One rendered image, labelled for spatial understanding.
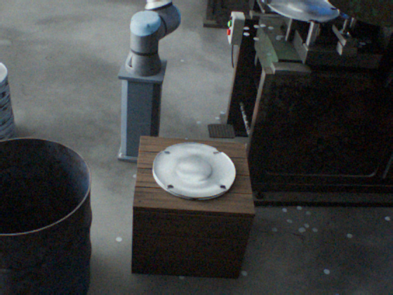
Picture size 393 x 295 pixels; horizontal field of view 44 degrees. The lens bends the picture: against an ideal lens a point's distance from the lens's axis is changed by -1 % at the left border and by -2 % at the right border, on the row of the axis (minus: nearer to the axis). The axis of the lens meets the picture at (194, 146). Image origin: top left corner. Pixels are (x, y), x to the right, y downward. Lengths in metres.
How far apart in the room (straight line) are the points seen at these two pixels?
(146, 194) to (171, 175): 0.12
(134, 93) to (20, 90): 0.91
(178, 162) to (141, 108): 0.46
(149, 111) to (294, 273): 0.89
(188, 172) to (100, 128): 0.89
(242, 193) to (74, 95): 1.36
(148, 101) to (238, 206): 0.69
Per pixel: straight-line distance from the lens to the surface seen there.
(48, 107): 2.68
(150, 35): 1.99
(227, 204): 1.64
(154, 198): 1.63
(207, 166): 1.75
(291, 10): 1.98
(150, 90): 2.08
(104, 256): 1.92
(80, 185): 1.67
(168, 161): 1.76
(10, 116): 2.38
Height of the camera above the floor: 1.49
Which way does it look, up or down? 38 degrees down
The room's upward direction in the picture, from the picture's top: 7 degrees clockwise
